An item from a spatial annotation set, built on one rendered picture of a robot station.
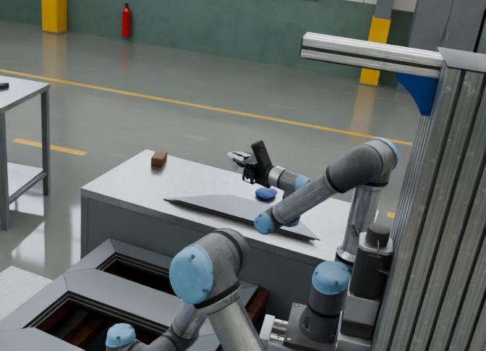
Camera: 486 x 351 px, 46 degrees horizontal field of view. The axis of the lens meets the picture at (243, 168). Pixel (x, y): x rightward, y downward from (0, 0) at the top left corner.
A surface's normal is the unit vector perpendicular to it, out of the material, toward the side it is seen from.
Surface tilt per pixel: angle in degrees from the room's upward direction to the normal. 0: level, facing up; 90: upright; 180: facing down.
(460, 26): 90
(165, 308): 0
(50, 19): 90
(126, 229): 90
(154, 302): 0
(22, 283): 0
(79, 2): 90
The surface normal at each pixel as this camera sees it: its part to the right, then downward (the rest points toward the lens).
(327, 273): 0.04, -0.88
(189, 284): -0.58, 0.15
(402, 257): -0.22, 0.36
